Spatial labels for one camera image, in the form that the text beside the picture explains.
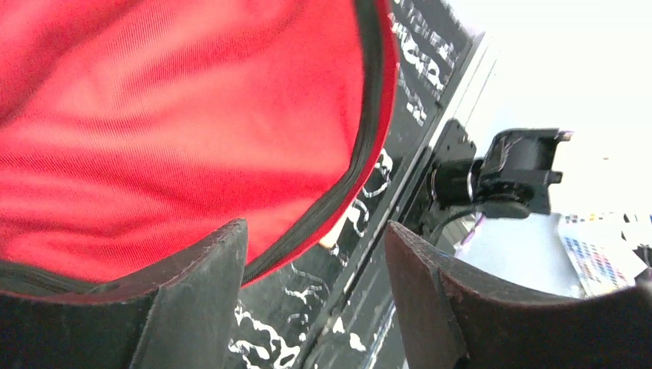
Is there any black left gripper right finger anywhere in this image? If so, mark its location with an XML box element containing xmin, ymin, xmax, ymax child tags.
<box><xmin>384</xmin><ymin>221</ymin><xmax>651</xmax><ymax>368</ymax></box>

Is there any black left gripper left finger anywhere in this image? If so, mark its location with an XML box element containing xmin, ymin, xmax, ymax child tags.
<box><xmin>1</xmin><ymin>219</ymin><xmax>248</xmax><ymax>369</ymax></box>

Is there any red student backpack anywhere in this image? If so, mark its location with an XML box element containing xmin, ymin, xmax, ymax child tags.
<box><xmin>1</xmin><ymin>1</ymin><xmax>398</xmax><ymax>283</ymax></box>

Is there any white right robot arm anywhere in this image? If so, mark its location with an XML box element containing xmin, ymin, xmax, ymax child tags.
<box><xmin>429</xmin><ymin>128</ymin><xmax>574</xmax><ymax>219</ymax></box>

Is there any orange capped grey marker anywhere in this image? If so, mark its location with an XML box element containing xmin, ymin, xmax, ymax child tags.
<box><xmin>318</xmin><ymin>217</ymin><xmax>347</xmax><ymax>249</ymax></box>

